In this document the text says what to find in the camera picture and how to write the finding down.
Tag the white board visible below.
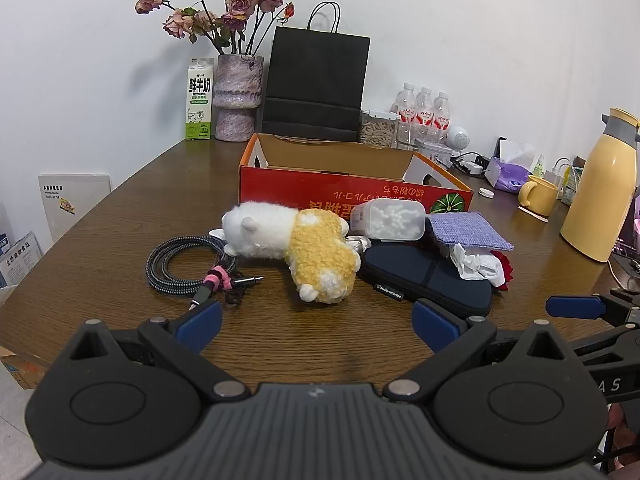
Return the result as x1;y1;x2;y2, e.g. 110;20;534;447
38;173;112;256

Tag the white round speaker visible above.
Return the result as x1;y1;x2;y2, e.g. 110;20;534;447
446;125;471;151

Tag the dried pink rose bouquet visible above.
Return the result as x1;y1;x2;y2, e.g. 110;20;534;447
134;0;296;56

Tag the black white braided cable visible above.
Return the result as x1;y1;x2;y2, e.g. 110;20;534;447
146;235;264;312

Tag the clear cotton swab container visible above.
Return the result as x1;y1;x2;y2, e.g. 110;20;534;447
348;198;427;241

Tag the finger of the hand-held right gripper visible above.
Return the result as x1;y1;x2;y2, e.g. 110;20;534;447
570;322;640;367
546;287;640;321

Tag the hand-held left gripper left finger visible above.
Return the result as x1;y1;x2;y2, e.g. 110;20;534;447
67;299;252;403

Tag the black paper bag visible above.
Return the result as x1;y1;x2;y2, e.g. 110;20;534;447
261;2;372;143

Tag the red dried flower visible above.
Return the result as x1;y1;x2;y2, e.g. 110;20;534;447
490;250;516;292

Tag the white yellow plush toy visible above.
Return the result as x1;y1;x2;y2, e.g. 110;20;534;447
221;201;362;306

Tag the yellow mug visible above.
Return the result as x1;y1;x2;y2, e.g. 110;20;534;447
517;175;560;218

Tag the navy zip case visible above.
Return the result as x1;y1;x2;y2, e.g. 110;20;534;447
359;242;493;319

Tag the brown cardboard carton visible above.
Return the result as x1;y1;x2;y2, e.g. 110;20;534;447
0;344;51;391

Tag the purple textured vase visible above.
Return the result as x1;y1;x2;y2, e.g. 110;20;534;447
212;53;264;142

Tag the white power strip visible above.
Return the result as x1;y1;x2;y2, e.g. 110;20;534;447
451;153;488;177

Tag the brown wooden desktop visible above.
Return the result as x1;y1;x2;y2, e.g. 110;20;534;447
0;133;640;411

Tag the purple tissue pack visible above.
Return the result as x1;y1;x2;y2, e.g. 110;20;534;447
484;137;537;192

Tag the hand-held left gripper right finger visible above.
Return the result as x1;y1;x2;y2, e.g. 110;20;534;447
382;298;573;403

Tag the clear seed container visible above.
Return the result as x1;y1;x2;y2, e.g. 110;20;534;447
359;108;401;149

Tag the purple woven pouch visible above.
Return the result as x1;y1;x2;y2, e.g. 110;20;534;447
425;212;515;252

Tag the yellow thermos jug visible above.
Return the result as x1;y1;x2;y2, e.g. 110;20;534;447
560;107;640;264

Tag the white printed tin box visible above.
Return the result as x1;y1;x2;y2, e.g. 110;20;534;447
417;141;454;167

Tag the red cardboard box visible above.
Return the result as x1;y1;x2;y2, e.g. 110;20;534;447
238;132;474;222

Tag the red label water bottle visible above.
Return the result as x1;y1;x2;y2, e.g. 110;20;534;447
391;82;418;143
431;91;453;146
414;86;435;144

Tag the white green milk carton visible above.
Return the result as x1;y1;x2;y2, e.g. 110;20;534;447
185;57;216;142

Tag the white tissue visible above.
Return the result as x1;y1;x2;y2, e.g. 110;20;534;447
449;242;507;289

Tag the white printed carton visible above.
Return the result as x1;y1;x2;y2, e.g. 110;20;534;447
0;231;44;288

